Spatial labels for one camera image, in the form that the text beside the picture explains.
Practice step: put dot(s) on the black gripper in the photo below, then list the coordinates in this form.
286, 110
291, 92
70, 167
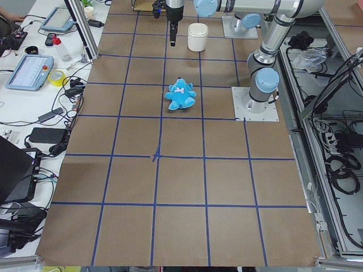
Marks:
174, 12

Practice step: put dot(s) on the white trash can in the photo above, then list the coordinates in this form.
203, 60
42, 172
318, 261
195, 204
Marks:
197, 37

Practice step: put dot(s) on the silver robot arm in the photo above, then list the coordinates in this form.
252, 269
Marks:
243, 22
260, 63

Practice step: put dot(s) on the blue plush teddy bear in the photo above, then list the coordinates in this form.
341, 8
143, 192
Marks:
181, 95

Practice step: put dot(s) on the white paper cup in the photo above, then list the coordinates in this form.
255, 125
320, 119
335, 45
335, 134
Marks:
89, 12

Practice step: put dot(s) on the clear bottle red cap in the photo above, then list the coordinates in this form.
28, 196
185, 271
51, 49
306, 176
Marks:
61, 49

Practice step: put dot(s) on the far blue teach pendant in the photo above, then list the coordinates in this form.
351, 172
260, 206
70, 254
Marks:
59, 20

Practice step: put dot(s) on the blue teach pendant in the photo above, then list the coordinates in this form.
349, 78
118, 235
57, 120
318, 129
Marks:
31, 72
59, 20

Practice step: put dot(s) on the black phone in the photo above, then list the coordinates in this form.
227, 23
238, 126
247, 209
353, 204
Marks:
49, 39

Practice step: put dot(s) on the yellow tape roll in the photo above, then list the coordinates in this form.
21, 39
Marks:
56, 78

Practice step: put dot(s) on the crumpled white cloth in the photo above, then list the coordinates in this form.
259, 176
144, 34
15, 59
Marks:
310, 60

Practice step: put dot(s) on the near blue teach pendant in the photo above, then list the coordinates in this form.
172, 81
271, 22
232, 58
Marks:
31, 72

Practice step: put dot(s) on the black power adapter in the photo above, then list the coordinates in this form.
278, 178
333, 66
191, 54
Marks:
47, 135

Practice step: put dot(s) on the black laptop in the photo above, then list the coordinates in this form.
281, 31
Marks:
19, 168

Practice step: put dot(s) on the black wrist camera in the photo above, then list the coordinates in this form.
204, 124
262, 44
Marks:
157, 6

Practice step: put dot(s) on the aluminium frame post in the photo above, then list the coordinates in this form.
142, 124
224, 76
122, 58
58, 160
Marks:
77, 13

